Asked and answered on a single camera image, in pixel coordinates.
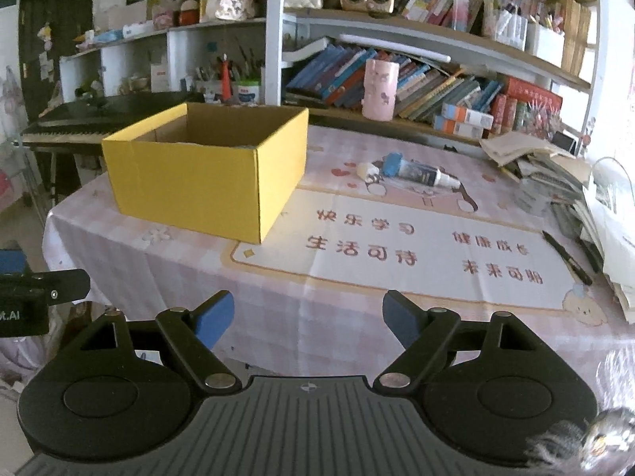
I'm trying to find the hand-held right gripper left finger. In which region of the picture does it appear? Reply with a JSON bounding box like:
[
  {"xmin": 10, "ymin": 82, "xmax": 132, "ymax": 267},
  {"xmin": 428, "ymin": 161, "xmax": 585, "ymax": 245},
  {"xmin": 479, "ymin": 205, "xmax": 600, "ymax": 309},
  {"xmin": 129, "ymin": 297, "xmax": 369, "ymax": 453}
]
[{"xmin": 40, "ymin": 290, "xmax": 244, "ymax": 397}]

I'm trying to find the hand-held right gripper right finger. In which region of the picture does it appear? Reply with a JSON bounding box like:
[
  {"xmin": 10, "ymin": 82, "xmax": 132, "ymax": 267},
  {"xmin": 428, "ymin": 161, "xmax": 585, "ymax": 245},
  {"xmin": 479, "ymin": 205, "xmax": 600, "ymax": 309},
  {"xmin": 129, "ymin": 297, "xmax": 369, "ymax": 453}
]
[{"xmin": 372, "ymin": 289, "xmax": 576, "ymax": 397}]

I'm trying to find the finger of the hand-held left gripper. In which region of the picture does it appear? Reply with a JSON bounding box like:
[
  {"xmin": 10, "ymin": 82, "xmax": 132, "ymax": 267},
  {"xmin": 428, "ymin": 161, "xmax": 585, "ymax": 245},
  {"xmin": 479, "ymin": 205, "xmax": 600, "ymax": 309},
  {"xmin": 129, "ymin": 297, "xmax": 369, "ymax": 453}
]
[
  {"xmin": 0, "ymin": 269, "xmax": 91, "ymax": 304},
  {"xmin": 0, "ymin": 250, "xmax": 28, "ymax": 275}
]

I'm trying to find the yellow cardboard box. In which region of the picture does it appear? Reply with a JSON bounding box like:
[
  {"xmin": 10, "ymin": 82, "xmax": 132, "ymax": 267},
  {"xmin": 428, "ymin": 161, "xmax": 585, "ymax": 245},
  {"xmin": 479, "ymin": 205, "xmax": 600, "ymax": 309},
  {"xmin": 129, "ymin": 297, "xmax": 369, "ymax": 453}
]
[{"xmin": 102, "ymin": 102, "xmax": 310, "ymax": 245}]

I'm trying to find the white bottle with blue cap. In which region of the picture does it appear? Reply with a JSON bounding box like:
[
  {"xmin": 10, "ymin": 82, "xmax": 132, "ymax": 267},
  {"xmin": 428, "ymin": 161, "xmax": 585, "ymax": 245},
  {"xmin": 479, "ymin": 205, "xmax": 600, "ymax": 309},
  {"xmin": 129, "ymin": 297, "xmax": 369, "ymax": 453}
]
[{"xmin": 381, "ymin": 153, "xmax": 462, "ymax": 190}]

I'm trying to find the pink checked cloth desktop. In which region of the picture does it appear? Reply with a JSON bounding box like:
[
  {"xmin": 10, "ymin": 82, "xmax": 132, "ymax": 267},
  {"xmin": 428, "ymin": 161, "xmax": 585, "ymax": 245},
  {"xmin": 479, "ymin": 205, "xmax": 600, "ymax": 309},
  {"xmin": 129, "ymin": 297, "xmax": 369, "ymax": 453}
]
[{"xmin": 42, "ymin": 124, "xmax": 635, "ymax": 407}]

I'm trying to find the printed pink desk mat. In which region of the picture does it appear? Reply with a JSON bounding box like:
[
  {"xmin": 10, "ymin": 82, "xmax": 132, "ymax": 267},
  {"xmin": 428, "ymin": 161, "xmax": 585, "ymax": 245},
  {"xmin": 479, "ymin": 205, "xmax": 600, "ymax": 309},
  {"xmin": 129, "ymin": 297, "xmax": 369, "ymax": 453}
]
[{"xmin": 231, "ymin": 129, "xmax": 621, "ymax": 328}]

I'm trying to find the black keyboard stand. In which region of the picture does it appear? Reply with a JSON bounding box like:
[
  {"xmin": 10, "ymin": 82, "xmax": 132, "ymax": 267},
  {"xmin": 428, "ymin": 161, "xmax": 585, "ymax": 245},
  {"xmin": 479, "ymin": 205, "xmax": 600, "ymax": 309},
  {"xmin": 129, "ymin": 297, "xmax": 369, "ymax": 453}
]
[{"xmin": 20, "ymin": 146, "xmax": 107, "ymax": 209}]

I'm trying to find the black keyboard piano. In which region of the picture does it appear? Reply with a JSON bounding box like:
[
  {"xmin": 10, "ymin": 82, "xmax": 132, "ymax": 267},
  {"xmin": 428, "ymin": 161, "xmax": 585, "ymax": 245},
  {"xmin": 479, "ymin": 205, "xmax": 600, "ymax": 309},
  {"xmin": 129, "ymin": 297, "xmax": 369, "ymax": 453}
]
[{"xmin": 20, "ymin": 90, "xmax": 206, "ymax": 152}]

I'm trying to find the black pen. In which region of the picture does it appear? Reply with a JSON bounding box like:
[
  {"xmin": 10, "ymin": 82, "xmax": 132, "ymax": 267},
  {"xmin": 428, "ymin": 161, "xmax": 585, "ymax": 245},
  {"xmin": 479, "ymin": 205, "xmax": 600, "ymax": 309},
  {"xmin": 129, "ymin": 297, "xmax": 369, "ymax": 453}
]
[{"xmin": 542, "ymin": 230, "xmax": 593, "ymax": 286}]

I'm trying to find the orange and white carton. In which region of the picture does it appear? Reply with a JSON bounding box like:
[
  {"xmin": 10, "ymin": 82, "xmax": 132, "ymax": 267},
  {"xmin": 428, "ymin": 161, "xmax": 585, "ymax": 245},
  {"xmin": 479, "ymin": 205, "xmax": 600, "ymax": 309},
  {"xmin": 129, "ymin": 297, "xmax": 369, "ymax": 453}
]
[
  {"xmin": 441, "ymin": 104, "xmax": 494, "ymax": 129},
  {"xmin": 434, "ymin": 116, "xmax": 484, "ymax": 138}
]

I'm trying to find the grey furry thing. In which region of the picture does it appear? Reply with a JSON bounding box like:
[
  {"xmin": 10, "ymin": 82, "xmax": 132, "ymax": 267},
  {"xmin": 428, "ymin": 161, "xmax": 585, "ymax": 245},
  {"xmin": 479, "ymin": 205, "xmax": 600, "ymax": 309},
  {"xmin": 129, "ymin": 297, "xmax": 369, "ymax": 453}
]
[{"xmin": 526, "ymin": 407, "xmax": 635, "ymax": 476}]

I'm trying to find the pile of papers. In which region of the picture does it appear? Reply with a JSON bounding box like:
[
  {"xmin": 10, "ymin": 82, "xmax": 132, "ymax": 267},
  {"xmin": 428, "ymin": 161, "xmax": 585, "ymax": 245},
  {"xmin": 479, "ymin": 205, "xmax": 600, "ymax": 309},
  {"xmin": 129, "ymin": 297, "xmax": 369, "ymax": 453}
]
[{"xmin": 480, "ymin": 131, "xmax": 635, "ymax": 325}]

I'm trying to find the white box red label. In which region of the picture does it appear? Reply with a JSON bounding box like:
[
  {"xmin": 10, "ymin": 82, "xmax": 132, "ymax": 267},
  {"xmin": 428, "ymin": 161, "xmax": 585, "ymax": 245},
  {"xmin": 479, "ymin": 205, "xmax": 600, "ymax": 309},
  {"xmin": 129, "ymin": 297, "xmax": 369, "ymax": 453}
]
[{"xmin": 150, "ymin": 62, "xmax": 172, "ymax": 92}]

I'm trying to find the white jar blue label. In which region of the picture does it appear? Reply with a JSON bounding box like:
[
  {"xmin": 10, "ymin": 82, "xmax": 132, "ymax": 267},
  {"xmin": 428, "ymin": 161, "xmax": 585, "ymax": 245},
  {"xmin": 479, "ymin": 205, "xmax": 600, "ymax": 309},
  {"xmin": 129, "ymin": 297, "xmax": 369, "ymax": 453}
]
[{"xmin": 235, "ymin": 79, "xmax": 261, "ymax": 105}]

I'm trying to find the pink printed cup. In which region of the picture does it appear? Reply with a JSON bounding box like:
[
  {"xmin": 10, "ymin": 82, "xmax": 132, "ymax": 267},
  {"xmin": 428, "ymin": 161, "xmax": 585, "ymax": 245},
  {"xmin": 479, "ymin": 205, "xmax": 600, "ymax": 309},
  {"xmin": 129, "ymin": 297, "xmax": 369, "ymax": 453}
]
[{"xmin": 361, "ymin": 58, "xmax": 400, "ymax": 121}]

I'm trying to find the brush holder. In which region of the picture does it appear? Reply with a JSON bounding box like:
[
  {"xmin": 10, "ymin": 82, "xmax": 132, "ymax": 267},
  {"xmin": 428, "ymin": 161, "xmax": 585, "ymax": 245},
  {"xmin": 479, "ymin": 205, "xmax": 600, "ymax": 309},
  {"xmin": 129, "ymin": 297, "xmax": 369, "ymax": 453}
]
[{"xmin": 196, "ymin": 62, "xmax": 224, "ymax": 100}]

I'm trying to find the red cone candle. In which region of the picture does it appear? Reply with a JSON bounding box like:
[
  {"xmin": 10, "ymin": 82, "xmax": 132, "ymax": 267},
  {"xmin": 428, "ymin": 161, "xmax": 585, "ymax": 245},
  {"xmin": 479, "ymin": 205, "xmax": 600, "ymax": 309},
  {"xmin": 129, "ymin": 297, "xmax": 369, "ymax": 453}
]
[{"xmin": 221, "ymin": 54, "xmax": 234, "ymax": 102}]

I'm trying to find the small black device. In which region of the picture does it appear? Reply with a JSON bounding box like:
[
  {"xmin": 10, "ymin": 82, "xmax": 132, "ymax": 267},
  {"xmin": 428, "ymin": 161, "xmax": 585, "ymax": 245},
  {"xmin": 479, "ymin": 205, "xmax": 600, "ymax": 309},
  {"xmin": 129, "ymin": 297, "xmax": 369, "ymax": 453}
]
[{"xmin": 550, "ymin": 131, "xmax": 581, "ymax": 154}]

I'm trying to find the row of slanted books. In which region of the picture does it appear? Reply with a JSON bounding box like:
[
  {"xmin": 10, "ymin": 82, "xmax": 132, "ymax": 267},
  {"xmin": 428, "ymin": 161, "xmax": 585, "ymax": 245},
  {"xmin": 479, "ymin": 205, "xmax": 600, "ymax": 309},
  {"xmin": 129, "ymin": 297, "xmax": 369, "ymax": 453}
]
[{"xmin": 285, "ymin": 44, "xmax": 504, "ymax": 122}]

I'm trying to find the red book box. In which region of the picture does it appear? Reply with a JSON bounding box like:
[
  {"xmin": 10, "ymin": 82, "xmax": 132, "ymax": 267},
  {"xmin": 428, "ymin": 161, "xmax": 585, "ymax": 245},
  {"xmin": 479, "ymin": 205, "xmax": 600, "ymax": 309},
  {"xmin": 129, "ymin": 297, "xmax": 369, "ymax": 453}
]
[{"xmin": 491, "ymin": 77, "xmax": 564, "ymax": 134}]

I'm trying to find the white shelf unit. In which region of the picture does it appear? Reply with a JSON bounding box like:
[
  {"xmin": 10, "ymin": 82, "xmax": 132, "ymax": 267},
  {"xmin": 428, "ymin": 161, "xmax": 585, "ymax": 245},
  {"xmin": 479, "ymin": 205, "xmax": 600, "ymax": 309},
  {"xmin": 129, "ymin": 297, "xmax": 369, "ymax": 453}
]
[{"xmin": 60, "ymin": 0, "xmax": 611, "ymax": 147}]

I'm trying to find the white tube lamp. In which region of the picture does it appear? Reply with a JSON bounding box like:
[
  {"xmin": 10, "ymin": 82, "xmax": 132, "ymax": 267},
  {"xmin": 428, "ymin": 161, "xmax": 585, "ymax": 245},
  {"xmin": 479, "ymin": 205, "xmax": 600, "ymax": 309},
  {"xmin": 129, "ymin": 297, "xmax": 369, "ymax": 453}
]
[{"xmin": 340, "ymin": 34, "xmax": 452, "ymax": 63}]

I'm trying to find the white storage box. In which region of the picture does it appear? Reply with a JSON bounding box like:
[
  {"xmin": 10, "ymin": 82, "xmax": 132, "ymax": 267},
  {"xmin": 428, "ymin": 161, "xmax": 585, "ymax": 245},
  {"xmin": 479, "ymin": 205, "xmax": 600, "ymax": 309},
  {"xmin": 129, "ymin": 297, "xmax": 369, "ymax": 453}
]
[{"xmin": 525, "ymin": 22, "xmax": 566, "ymax": 67}]

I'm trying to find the clear marker holder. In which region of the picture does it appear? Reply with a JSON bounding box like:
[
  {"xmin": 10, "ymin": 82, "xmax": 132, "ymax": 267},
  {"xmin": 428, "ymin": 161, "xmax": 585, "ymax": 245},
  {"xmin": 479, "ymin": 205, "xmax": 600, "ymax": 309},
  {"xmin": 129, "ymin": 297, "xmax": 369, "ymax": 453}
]
[{"xmin": 483, "ymin": 0, "xmax": 529, "ymax": 50}]

